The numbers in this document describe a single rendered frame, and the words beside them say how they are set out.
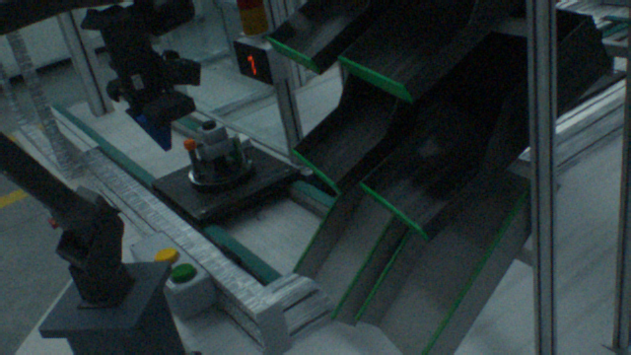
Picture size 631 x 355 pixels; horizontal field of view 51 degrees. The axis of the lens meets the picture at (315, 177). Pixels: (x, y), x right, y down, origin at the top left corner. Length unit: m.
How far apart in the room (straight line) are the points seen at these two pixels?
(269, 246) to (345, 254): 0.30
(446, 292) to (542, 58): 0.32
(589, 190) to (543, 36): 0.78
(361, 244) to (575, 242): 0.46
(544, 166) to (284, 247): 0.63
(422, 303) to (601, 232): 0.52
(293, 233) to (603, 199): 0.60
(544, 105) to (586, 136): 0.82
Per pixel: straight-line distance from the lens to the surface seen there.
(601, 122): 1.54
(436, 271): 0.87
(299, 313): 1.08
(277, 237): 1.27
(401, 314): 0.89
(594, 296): 1.16
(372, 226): 0.95
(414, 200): 0.76
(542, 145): 0.71
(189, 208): 1.33
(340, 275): 0.97
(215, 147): 1.36
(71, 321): 0.98
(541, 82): 0.69
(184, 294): 1.14
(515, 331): 1.09
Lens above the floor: 1.60
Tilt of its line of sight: 28 degrees down
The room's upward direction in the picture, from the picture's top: 12 degrees counter-clockwise
